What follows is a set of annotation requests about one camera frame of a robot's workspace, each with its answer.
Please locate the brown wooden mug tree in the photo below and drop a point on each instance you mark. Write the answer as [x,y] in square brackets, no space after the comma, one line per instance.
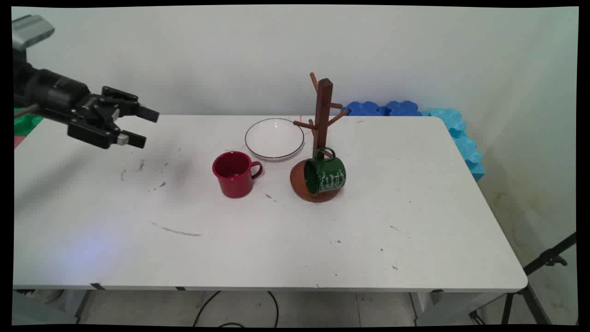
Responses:
[322,115]

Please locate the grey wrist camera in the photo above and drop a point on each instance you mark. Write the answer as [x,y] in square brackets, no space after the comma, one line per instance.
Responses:
[30,30]

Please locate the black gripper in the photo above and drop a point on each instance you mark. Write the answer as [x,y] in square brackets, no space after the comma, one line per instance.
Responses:
[60,94]

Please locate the black tripod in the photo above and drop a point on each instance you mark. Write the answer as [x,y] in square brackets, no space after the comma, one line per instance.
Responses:
[539,267]

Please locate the white plate with dark rim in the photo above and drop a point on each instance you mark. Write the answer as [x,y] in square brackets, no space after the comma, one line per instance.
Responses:
[274,138]

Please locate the dark blue foam mat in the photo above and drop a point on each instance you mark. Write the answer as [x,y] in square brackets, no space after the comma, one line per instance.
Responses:
[366,109]
[403,108]

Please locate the white table leg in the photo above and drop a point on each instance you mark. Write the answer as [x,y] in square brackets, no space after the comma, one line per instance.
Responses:
[428,306]

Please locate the green foam mat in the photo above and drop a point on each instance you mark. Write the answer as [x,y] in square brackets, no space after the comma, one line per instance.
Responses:
[25,124]

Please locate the green enamel mug with print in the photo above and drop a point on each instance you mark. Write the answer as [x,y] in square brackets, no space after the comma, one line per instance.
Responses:
[328,174]

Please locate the cyan foam mat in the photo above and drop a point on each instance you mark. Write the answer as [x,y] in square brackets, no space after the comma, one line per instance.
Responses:
[463,138]

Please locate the red enamel mug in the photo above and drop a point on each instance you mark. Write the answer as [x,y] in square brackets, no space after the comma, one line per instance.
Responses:
[235,176]

